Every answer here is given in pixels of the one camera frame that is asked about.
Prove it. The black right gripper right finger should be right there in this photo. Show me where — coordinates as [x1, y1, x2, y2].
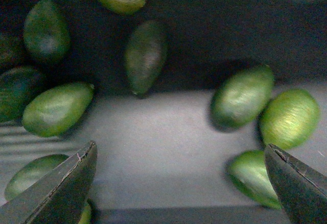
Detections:
[264, 144, 326, 223]

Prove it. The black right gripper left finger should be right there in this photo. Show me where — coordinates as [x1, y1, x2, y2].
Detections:
[1, 141, 98, 223]

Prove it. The green avocado lower left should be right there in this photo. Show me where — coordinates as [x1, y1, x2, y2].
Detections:
[5, 154, 69, 201]

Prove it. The green avocado lower right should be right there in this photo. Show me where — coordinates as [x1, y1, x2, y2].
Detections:
[227, 150, 282, 209]

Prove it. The light green avocado far right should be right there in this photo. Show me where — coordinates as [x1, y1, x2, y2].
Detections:
[259, 89, 320, 150]

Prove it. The green avocado left middle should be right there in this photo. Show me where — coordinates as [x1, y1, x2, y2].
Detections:
[22, 82, 94, 137]

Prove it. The green avocado right pair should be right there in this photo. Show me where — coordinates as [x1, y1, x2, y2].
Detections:
[210, 65, 274, 130]

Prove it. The dark avocado centre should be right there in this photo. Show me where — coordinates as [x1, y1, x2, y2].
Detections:
[124, 20, 168, 97]

